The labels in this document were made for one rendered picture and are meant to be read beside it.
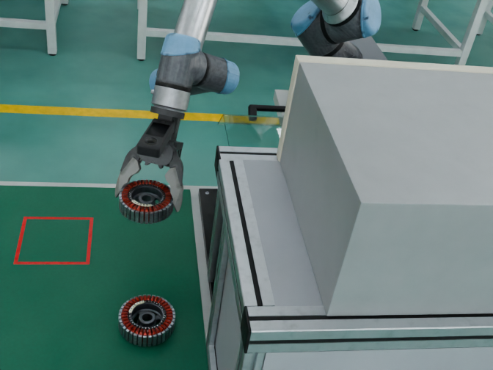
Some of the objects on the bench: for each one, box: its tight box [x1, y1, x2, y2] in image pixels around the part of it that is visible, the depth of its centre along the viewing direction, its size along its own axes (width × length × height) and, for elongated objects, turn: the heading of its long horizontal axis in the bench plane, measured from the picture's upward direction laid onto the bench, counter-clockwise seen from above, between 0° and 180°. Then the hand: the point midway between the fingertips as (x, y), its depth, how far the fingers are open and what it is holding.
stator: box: [118, 294, 175, 347], centre depth 127 cm, size 11×11×4 cm
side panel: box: [206, 222, 266, 370], centre depth 107 cm, size 28×3×32 cm, turn 178°
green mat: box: [0, 185, 208, 370], centre depth 124 cm, size 94×61×1 cm, turn 178°
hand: (145, 204), depth 131 cm, fingers closed on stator, 13 cm apart
